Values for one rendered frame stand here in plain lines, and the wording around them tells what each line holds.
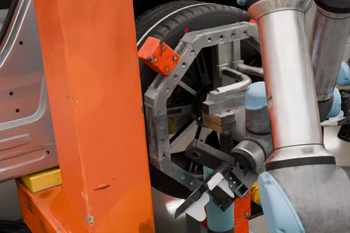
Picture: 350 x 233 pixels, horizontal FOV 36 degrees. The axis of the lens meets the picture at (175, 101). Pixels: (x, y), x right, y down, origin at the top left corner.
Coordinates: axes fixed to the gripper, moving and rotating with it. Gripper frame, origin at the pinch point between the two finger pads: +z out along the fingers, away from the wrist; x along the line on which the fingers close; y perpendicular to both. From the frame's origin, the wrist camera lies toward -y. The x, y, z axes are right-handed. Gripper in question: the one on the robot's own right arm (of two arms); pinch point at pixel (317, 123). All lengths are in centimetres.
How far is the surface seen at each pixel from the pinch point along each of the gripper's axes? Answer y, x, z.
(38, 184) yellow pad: -13, -42, 75
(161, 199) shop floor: -83, -124, -9
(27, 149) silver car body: 0, -42, 77
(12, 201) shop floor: -83, -175, 59
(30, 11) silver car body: 39, -44, 69
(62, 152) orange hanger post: 13, -1, 79
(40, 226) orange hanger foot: -22, -33, 79
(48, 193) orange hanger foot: -15, -39, 73
